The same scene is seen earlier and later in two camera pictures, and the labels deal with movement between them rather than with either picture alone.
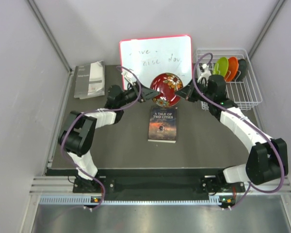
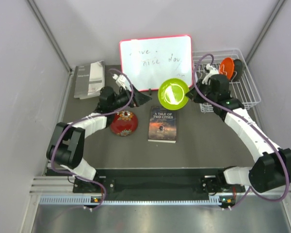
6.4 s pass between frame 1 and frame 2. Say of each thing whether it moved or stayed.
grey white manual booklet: stayed
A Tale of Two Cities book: stayed
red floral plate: moved
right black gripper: stayed
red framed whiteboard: stayed
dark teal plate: moved
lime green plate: moved
